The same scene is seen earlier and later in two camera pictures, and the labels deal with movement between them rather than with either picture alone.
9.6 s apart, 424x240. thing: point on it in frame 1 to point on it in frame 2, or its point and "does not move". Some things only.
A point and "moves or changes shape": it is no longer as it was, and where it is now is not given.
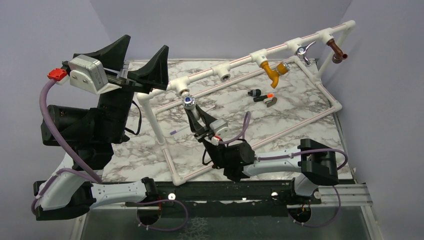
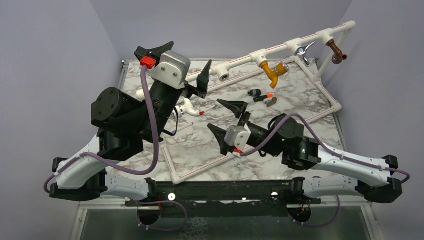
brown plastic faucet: [338, 55] does not move
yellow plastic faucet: [282, 68] does not move
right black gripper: [197, 127] to [238, 107]
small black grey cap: [256, 92] does not move
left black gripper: [155, 74] to [202, 83]
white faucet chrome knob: [189, 103] moves or changes shape
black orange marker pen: [261, 98] does not move
